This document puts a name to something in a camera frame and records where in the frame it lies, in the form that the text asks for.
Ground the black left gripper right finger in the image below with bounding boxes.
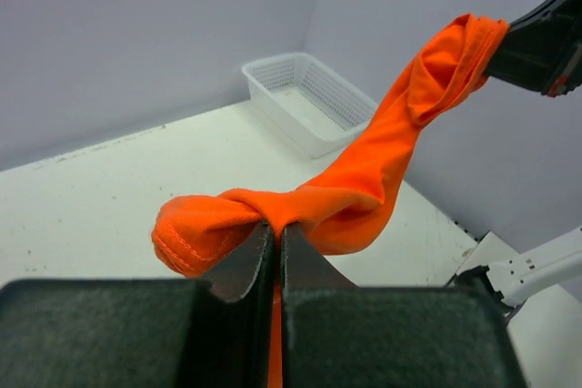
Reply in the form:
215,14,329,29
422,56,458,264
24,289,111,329
280,224,527,387

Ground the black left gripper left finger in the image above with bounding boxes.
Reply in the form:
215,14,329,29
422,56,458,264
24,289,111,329
1,224,276,387

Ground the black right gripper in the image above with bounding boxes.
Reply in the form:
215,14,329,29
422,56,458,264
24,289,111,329
485,0,581,97

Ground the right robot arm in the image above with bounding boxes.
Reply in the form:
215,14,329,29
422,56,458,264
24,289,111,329
446,0,581,320

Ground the white plastic basket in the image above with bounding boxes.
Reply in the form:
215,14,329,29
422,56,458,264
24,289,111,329
241,53,377,158

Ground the orange t shirt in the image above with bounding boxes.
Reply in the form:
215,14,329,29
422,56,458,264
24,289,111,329
151,15,508,387

